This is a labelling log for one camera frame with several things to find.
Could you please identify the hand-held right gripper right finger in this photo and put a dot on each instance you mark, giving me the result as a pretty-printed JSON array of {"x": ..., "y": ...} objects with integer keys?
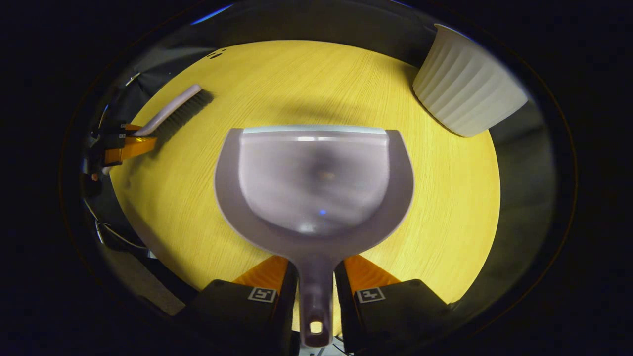
[{"x": 400, "y": 321}]

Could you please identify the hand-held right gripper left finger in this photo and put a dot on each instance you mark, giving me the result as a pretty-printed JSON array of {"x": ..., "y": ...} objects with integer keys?
[{"x": 237, "y": 321}]

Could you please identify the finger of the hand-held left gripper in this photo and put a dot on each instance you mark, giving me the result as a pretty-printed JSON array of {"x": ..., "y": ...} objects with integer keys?
[
  {"x": 131, "y": 147},
  {"x": 129, "y": 129}
]

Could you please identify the small pale purple broom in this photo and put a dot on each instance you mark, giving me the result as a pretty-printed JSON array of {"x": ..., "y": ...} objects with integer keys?
[{"x": 173, "y": 109}]

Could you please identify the pale purple dustpan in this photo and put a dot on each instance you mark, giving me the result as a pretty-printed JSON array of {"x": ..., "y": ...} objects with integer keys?
[{"x": 316, "y": 188}]

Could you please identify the white ribbed garbage bin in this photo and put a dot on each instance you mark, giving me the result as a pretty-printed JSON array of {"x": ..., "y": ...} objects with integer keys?
[{"x": 465, "y": 89}]

